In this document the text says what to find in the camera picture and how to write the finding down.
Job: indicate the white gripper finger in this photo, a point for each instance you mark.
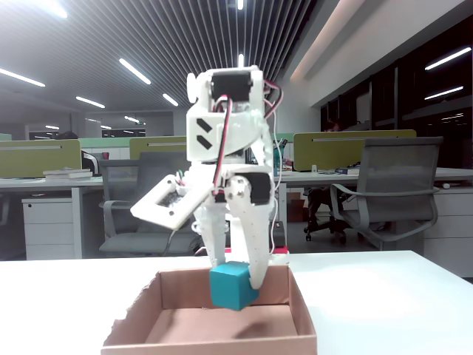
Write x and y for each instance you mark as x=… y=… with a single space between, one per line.
x=255 y=240
x=216 y=236

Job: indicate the blue cube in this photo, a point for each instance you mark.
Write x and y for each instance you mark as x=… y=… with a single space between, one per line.
x=231 y=286

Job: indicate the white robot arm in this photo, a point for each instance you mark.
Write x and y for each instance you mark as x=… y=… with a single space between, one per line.
x=240 y=129

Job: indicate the brown cardboard box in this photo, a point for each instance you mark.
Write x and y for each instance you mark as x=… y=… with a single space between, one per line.
x=184 y=329

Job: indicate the red black table clamp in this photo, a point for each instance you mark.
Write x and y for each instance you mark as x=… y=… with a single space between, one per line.
x=279 y=236

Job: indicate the teal water bottle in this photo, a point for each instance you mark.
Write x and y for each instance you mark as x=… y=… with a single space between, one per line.
x=278 y=155

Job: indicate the white office desk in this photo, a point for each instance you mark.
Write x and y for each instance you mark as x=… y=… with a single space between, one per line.
x=314 y=178
x=37 y=182

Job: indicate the seated person dark trousers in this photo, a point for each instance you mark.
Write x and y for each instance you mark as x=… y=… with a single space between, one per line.
x=318 y=203

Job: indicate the flat blue book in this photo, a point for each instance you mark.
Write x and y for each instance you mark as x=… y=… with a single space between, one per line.
x=349 y=171

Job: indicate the grey mesh office chair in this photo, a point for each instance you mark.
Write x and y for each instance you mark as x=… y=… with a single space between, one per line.
x=399 y=174
x=122 y=177

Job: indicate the light green desk partition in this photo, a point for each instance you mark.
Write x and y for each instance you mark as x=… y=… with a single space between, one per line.
x=107 y=144

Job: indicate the stack of flat books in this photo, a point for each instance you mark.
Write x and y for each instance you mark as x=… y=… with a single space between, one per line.
x=68 y=174

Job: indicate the white drawer cabinet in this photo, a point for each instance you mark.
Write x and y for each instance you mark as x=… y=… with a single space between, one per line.
x=48 y=229
x=454 y=229

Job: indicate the person with black hair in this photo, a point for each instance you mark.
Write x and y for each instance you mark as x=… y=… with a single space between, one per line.
x=68 y=135

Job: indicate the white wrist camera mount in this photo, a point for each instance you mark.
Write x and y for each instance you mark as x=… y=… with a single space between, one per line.
x=184 y=211

